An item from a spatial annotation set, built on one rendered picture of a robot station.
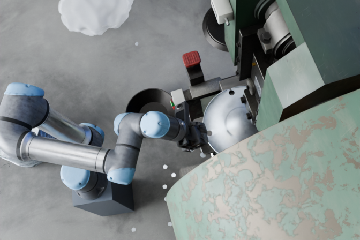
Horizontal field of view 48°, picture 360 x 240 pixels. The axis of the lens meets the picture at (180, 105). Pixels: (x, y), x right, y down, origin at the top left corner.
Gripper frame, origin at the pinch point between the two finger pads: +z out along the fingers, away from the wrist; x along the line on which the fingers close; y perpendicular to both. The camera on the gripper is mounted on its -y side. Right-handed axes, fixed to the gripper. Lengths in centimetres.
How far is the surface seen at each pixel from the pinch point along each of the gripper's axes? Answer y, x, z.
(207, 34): -83, -8, 81
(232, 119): -1.4, 10.6, 5.5
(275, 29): 2, 44, -47
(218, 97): -11.5, 8.4, 5.2
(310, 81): 19, 47, -55
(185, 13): -105, -17, 80
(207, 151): 6.7, -1.4, 0.8
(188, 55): -33.8, 3.1, 5.1
